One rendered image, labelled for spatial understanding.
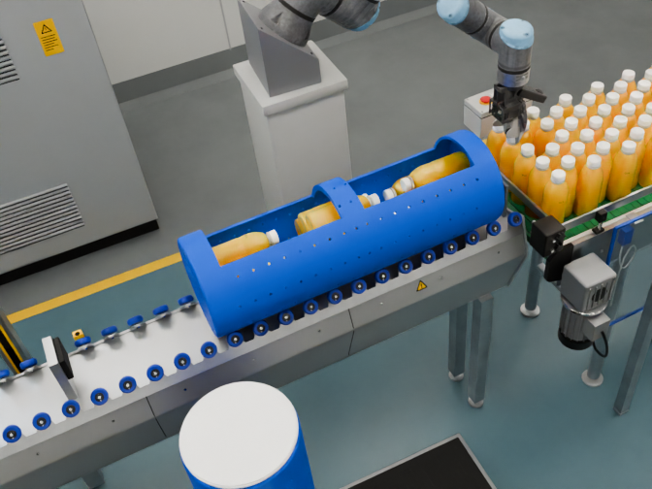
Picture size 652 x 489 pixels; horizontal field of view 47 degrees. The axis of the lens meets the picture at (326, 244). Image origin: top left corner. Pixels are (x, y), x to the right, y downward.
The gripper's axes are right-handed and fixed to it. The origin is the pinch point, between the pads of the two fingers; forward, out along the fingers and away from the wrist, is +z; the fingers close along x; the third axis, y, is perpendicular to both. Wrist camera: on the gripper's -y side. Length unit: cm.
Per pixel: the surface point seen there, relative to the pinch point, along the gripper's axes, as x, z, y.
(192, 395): 23, 25, 118
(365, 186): -4.4, 1.9, 49.0
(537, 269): -8, 81, -25
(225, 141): -198, 111, 45
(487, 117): -15.0, 3.2, -0.9
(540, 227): 29.1, 10.4, 10.3
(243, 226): -4, -1, 88
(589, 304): 45, 33, 2
